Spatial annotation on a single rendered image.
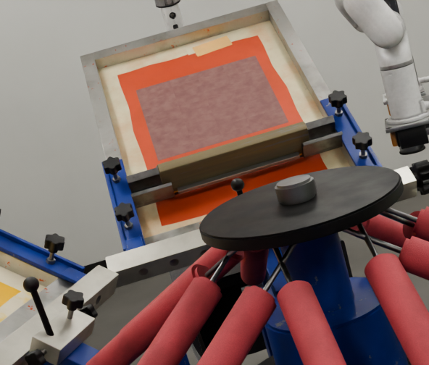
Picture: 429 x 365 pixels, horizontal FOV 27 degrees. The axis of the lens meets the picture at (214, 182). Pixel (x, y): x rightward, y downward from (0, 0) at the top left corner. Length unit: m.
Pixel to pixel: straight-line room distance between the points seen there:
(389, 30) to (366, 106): 3.62
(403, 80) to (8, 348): 1.43
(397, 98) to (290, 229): 1.42
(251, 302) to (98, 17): 4.70
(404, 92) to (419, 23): 3.59
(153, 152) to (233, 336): 1.13
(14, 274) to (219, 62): 0.88
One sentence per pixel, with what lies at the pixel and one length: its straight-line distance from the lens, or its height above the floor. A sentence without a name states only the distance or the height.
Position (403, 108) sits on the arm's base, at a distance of 2.62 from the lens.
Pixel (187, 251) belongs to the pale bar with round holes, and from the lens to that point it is 1.92.
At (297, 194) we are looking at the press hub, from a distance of 1.33.
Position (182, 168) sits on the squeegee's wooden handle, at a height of 1.28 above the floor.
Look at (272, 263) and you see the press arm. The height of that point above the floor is 1.09.
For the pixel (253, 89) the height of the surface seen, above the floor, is 1.36.
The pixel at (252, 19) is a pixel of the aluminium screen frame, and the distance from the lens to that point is 2.62.
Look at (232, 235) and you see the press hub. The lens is 1.27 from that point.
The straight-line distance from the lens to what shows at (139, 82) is 2.50.
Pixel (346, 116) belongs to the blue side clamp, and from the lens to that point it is 2.21.
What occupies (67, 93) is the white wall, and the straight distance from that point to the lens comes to 5.85.
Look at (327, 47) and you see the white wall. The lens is 6.02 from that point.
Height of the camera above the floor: 1.67
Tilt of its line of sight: 12 degrees down
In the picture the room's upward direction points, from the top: 16 degrees counter-clockwise
